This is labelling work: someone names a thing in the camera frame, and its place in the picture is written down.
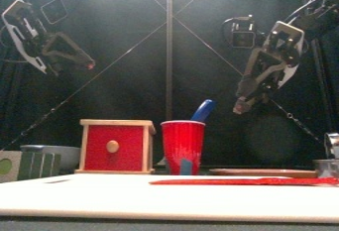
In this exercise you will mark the metal cookie cutter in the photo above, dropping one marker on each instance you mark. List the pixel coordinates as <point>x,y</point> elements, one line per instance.
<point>329,169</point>

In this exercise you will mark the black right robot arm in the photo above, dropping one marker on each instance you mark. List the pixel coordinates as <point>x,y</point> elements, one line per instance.
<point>319,17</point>

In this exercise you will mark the red plastic cup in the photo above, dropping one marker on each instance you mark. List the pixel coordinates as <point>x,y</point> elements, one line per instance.
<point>182,145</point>

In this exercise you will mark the light blue bowl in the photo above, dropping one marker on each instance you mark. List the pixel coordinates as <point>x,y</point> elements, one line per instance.
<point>62,154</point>

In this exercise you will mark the red toy knife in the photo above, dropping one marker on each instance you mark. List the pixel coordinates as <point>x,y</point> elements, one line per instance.
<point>247,181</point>

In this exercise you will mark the small toy food box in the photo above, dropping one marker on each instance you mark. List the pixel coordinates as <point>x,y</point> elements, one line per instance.
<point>27,166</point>

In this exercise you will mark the white cutting board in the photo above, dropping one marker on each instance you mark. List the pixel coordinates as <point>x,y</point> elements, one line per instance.
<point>167,202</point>

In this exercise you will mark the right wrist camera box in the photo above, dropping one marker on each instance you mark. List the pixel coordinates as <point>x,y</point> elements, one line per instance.
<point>243,34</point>

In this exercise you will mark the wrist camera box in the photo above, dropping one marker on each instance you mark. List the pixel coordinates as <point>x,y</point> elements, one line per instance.
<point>54,10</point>
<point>243,34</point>

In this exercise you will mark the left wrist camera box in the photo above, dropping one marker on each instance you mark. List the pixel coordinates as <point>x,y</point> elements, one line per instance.
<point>54,10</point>

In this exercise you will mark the grey vertical frame pole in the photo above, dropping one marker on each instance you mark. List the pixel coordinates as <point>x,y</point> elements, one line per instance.
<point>169,50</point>

